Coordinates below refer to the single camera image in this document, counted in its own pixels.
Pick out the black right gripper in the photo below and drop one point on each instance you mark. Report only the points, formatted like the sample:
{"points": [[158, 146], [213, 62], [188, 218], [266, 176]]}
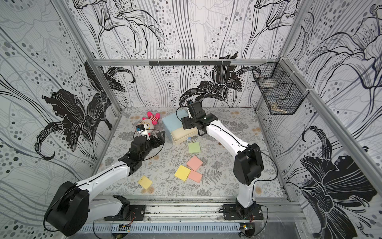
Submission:
{"points": [[188, 121]]}

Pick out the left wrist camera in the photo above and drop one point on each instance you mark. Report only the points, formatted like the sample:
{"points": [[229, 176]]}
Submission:
{"points": [[142, 129]]}

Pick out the white slotted cable duct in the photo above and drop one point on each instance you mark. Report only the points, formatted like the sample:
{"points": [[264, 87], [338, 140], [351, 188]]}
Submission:
{"points": [[161, 228]]}

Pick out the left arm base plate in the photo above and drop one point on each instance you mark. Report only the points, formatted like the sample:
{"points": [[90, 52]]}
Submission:
{"points": [[134, 213]]}

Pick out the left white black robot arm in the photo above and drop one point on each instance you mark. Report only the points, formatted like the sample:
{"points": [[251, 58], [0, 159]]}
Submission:
{"points": [[75, 204]]}

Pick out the black bar on rail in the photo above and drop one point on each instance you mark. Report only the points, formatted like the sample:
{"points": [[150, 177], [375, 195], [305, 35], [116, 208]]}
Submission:
{"points": [[189, 63]]}

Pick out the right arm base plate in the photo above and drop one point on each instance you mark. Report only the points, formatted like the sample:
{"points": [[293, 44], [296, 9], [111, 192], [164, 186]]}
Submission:
{"points": [[232, 212]]}

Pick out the light blue drawer cabinet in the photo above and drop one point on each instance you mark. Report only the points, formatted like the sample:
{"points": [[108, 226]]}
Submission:
{"points": [[174, 128]]}

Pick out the black wire basket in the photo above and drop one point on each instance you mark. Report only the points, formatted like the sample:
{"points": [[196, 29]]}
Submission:
{"points": [[281, 94]]}

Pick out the small yellow sticky note pad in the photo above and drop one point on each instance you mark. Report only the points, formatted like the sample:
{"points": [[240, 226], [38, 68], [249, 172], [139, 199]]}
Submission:
{"points": [[145, 182]]}

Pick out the green sticky note pad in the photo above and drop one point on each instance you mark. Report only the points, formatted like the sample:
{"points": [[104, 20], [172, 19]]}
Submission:
{"points": [[194, 147]]}

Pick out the pink white plush toy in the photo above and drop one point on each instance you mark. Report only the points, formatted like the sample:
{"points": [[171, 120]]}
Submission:
{"points": [[151, 119]]}

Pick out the large yellow sticky note pad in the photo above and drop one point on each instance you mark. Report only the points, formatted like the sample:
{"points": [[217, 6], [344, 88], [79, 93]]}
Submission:
{"points": [[182, 173]]}

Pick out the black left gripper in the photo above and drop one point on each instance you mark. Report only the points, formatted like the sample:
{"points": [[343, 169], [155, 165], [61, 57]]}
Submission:
{"points": [[162, 141]]}

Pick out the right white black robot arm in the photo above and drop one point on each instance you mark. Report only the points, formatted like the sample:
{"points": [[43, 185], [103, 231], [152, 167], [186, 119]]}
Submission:
{"points": [[248, 162]]}

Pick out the pink sticky note pad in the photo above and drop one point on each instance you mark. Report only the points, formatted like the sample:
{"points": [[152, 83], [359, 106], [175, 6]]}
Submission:
{"points": [[195, 176], [194, 163]]}

